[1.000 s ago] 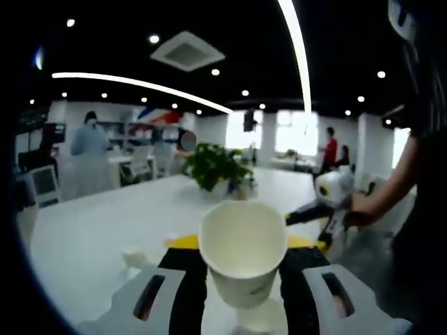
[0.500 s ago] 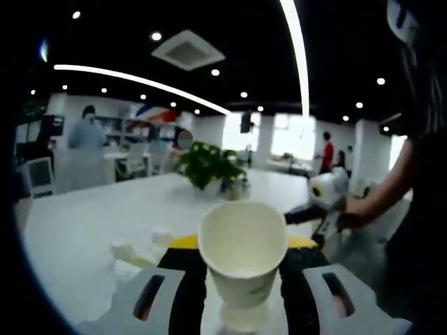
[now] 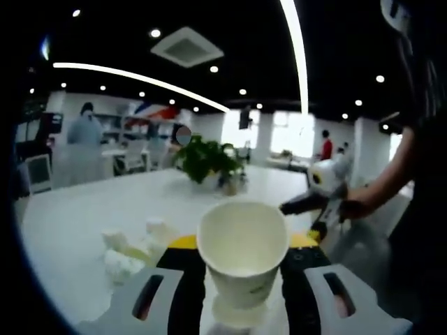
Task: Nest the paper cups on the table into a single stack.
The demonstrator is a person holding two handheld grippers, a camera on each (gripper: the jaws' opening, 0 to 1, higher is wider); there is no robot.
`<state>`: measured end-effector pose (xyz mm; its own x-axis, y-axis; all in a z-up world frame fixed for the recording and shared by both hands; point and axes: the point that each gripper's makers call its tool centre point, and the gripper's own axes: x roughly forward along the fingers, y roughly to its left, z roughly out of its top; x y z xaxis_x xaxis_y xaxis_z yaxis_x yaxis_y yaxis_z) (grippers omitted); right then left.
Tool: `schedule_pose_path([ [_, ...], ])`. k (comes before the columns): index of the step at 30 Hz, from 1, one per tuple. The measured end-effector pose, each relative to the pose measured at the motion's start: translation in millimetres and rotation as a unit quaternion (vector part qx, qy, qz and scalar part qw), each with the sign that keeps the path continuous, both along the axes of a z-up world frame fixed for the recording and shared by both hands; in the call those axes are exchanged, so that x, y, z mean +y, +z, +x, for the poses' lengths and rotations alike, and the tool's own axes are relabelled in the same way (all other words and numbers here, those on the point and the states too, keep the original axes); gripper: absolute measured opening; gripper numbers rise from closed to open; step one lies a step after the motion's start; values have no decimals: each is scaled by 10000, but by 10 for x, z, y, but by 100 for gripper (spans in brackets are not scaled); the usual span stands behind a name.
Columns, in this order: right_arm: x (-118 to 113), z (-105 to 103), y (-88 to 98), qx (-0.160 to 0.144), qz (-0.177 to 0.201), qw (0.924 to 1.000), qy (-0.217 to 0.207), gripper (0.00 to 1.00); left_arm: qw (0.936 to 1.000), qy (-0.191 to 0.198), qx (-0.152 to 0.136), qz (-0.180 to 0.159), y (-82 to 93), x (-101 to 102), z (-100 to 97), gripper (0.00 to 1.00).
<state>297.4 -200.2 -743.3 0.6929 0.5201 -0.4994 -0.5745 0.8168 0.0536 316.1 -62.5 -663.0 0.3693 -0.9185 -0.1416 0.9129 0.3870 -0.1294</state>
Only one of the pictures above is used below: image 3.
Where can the person's black clothing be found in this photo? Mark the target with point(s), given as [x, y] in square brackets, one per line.
[426, 227]

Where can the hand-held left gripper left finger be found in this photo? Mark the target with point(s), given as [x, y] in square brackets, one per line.
[139, 307]

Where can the small beige container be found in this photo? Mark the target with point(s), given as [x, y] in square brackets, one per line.
[230, 190]

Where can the person's right hand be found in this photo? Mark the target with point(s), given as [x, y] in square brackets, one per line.
[354, 209]

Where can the white wall shelf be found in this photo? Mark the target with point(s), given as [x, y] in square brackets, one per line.
[111, 125]

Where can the green potted plant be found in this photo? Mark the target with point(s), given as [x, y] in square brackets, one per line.
[202, 160]

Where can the white vented cabinet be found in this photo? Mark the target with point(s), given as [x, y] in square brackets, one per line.
[39, 172]

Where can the black hanging speaker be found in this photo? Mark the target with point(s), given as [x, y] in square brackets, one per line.
[245, 118]

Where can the red blue wall banner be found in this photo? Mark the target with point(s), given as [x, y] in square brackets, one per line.
[160, 113]

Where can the ceiling air conditioner vent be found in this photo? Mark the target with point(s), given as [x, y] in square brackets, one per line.
[186, 47]

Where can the pile of paper cups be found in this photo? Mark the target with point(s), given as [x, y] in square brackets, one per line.
[118, 265]

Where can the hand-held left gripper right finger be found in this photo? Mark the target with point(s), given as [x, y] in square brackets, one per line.
[314, 300]

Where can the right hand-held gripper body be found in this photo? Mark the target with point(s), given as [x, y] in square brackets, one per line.
[331, 178]

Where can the white office chair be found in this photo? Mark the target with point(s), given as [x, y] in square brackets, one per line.
[131, 160]

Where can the floral paper cup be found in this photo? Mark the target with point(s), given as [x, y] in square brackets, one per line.
[241, 244]

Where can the round ceiling spotlights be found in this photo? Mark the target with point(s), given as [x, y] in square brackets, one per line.
[155, 33]

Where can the dark wall screen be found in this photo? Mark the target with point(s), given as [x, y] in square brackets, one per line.
[52, 122]

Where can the long curved ceiling light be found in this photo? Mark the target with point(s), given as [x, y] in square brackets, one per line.
[70, 65]
[297, 35]

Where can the white worn device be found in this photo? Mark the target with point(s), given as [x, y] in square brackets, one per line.
[396, 14]

